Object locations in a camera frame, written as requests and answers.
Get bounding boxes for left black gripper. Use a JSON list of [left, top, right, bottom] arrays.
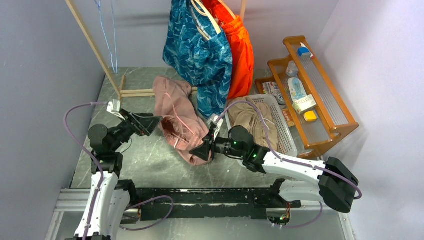
[[110, 108, 163, 151]]

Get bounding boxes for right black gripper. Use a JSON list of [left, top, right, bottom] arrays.
[[189, 127, 246, 162]]

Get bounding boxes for pink shorts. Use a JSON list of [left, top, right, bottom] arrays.
[[152, 76, 212, 166]]

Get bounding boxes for beige shorts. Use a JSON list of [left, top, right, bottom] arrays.
[[227, 96, 279, 151]]

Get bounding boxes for blue patterned shorts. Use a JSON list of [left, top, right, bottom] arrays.
[[163, 0, 233, 118]]

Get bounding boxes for blue wire hanger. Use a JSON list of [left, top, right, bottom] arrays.
[[94, 0, 119, 74]]

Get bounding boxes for wooden hanger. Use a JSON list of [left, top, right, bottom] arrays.
[[190, 0, 222, 41], [218, 0, 236, 19]]

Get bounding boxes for pink hanger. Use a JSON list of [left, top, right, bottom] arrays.
[[165, 92, 194, 149]]

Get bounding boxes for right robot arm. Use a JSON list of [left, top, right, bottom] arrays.
[[190, 125, 360, 213]]

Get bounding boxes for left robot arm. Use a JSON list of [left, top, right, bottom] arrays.
[[73, 108, 163, 240]]

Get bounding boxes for orange shorts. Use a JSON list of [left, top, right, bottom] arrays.
[[203, 0, 255, 99]]

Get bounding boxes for wooden clothes rack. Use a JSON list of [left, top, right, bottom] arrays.
[[64, 0, 248, 100]]

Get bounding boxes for white plastic basket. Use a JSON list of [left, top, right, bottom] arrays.
[[225, 94, 298, 157]]

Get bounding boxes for small card pack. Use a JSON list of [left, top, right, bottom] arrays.
[[261, 81, 281, 97]]

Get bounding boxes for orange snack pack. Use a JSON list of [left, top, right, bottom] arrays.
[[281, 108, 296, 128]]

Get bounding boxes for round tin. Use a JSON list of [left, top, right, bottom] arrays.
[[275, 93, 287, 109]]

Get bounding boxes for white box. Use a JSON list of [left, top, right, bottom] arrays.
[[292, 94, 317, 115]]

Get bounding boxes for blue white tube pack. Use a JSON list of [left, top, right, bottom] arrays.
[[287, 77, 308, 102]]

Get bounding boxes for yellow block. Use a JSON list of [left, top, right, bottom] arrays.
[[303, 110, 319, 122]]

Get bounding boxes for wooden tiered shelf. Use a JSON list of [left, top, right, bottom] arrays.
[[255, 36, 359, 159]]

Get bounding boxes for clear small bottle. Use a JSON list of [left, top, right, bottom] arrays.
[[285, 60, 299, 78]]

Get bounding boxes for blue white eraser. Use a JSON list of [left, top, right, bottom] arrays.
[[297, 42, 315, 59]]

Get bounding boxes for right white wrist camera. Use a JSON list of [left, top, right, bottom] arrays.
[[209, 114, 224, 139]]

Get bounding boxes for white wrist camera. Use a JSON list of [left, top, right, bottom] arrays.
[[209, 114, 224, 139], [106, 99, 124, 119]]

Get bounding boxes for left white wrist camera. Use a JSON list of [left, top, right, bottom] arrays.
[[106, 99, 124, 119]]

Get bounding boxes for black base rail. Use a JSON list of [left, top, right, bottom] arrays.
[[56, 187, 347, 223]]

